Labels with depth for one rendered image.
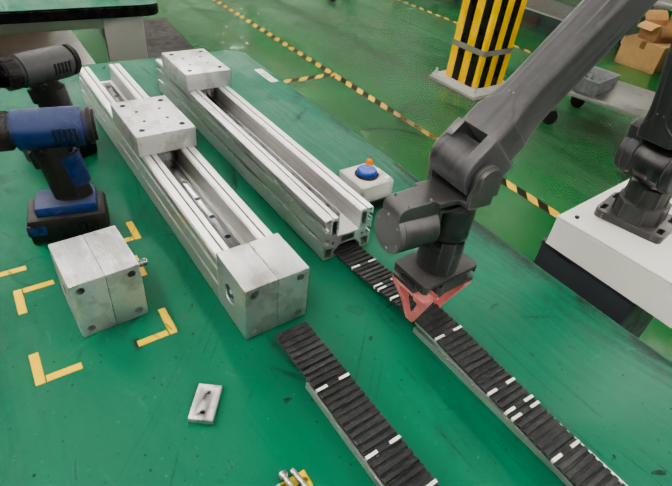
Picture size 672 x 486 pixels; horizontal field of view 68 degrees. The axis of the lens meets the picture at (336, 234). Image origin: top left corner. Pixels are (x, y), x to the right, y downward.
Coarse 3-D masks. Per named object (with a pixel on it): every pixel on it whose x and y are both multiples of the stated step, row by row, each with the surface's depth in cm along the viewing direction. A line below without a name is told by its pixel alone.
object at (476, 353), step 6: (474, 348) 68; (480, 348) 68; (462, 354) 67; (468, 354) 67; (474, 354) 68; (480, 354) 68; (486, 354) 68; (456, 360) 66; (462, 360) 67; (468, 360) 67; (474, 360) 67; (462, 366) 66
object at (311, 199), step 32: (160, 64) 127; (192, 96) 114; (224, 96) 117; (224, 128) 104; (256, 128) 108; (256, 160) 95; (288, 160) 100; (288, 192) 88; (320, 192) 93; (352, 192) 88; (288, 224) 92; (320, 224) 84; (352, 224) 87; (320, 256) 85
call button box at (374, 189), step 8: (352, 168) 99; (376, 168) 100; (344, 176) 97; (352, 176) 97; (360, 176) 96; (376, 176) 97; (384, 176) 98; (352, 184) 96; (360, 184) 95; (368, 184) 95; (376, 184) 95; (384, 184) 96; (392, 184) 98; (360, 192) 94; (368, 192) 95; (376, 192) 96; (384, 192) 98; (368, 200) 96; (376, 200) 98; (376, 208) 99
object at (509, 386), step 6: (510, 378) 65; (498, 384) 64; (504, 384) 64; (510, 384) 64; (516, 384) 64; (492, 390) 63; (498, 390) 63; (504, 390) 64; (510, 390) 63; (516, 390) 64; (492, 396) 63; (498, 396) 62; (504, 396) 63; (498, 402) 62
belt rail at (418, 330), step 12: (420, 336) 73; (432, 348) 71; (444, 360) 70; (456, 372) 68; (468, 384) 67; (480, 396) 66; (492, 408) 64; (504, 420) 63; (516, 432) 62; (528, 444) 61; (540, 456) 60; (552, 468) 59; (564, 480) 58
